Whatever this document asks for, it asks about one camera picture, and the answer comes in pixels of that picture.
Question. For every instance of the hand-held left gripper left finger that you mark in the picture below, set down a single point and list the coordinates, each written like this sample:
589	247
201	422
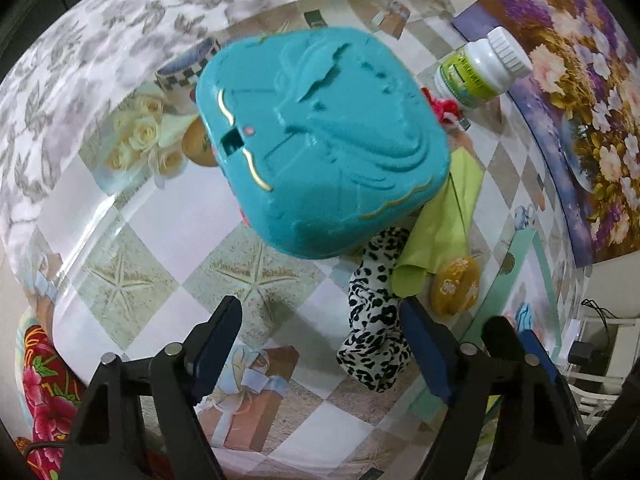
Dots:
212	355

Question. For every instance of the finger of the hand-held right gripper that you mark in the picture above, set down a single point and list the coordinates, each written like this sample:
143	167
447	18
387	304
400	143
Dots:
502	335

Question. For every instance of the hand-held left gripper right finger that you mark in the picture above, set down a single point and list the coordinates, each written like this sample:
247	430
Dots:
427	355

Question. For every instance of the leopard print cloth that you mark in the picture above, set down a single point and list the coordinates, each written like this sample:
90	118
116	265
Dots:
372	320

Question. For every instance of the white chair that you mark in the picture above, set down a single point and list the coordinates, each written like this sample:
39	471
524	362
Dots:
600	395

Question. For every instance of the yellow plush pouch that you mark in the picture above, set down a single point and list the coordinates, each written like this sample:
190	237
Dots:
455	285

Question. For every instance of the white power strip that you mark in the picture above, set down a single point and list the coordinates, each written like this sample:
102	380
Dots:
575	332

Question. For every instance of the black power adapter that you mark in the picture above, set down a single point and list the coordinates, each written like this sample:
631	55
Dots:
582	352

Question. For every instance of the green cloth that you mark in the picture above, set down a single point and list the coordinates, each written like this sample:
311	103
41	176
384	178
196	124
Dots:
440	230

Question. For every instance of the red floral cloth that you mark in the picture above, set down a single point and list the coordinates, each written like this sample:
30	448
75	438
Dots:
45	390

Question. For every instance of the teal plastic box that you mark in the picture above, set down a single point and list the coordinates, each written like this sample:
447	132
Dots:
325	150

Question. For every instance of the red small toy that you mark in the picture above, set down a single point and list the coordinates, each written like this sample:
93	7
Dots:
445	107

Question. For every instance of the flower painting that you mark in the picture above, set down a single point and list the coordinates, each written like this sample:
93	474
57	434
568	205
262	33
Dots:
590	110

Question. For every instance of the white pill bottle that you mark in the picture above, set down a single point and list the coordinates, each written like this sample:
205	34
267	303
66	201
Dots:
470	72

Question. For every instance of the grey floral bedsheet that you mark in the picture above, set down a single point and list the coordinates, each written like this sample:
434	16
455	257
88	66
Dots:
75	60

